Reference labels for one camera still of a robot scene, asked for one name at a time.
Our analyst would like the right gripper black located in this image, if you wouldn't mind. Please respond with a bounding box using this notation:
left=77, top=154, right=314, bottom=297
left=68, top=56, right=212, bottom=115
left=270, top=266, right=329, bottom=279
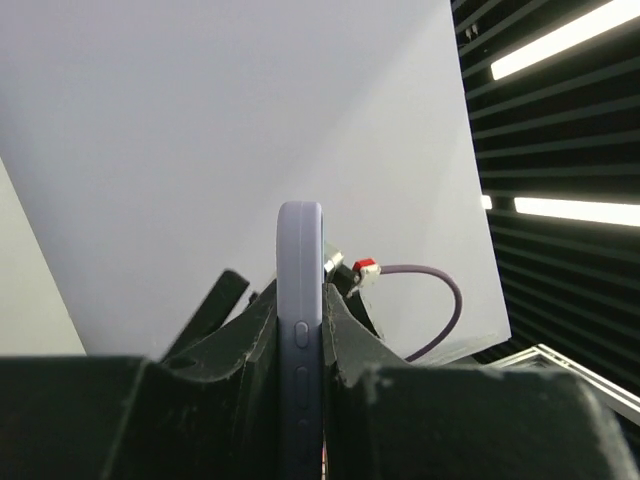
left=164, top=269, right=383, bottom=358

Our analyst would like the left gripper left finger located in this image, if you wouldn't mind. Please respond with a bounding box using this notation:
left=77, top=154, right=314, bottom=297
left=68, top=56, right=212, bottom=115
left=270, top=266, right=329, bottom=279
left=1, top=287, right=279, bottom=479

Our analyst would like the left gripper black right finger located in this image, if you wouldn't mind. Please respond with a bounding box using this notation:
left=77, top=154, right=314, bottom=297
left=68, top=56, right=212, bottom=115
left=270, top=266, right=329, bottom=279
left=322, top=285, right=639, bottom=479

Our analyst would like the large phone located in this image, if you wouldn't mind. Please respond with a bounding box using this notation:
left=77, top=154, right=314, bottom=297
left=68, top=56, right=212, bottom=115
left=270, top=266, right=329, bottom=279
left=276, top=201, right=325, bottom=479

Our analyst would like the ceiling light strip lower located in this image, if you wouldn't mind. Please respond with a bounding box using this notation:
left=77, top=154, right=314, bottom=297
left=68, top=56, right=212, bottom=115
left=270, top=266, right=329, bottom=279
left=513, top=197, right=639, bottom=228

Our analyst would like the ceiling light strip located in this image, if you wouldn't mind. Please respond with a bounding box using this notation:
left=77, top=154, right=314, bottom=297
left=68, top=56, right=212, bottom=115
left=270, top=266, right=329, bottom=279
left=490, top=0, right=639, bottom=81
left=513, top=197, right=639, bottom=228

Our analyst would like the ceiling light strip upper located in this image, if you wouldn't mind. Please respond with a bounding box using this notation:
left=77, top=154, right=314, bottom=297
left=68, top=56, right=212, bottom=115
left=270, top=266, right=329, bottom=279
left=490, top=0, right=639, bottom=81

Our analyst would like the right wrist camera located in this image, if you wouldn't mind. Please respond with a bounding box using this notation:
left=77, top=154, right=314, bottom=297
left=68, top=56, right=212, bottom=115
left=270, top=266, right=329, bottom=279
left=323, top=242, right=382, bottom=298

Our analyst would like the aluminium frame rail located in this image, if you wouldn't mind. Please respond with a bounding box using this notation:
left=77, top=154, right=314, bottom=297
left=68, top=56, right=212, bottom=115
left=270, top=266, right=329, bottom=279
left=479, top=342, right=640, bottom=426

